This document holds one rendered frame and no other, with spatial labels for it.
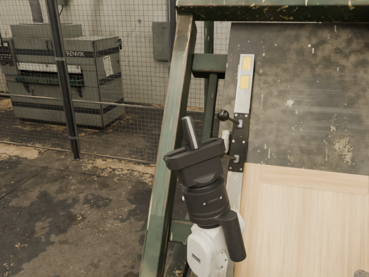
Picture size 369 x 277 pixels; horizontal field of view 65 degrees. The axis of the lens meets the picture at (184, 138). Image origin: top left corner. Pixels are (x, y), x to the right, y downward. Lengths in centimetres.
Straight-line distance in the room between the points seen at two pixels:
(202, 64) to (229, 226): 75
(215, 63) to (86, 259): 197
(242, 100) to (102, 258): 194
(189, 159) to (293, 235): 57
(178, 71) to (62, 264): 198
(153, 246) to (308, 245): 49
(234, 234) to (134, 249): 210
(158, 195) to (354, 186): 62
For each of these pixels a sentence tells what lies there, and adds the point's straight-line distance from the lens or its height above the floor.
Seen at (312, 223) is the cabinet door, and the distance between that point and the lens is 103.
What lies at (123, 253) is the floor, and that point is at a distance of 264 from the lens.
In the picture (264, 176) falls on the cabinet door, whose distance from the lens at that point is 101.
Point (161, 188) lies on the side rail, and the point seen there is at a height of 127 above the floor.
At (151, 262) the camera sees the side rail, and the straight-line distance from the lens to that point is 104.
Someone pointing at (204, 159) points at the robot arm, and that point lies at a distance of 55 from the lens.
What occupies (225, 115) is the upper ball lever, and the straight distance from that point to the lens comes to 90.
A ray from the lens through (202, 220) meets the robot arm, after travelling 59.
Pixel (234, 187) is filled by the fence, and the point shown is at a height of 130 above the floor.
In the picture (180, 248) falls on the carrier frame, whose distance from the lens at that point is 149.
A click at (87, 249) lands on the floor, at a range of 274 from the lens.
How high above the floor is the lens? 183
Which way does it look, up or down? 23 degrees down
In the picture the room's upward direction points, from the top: straight up
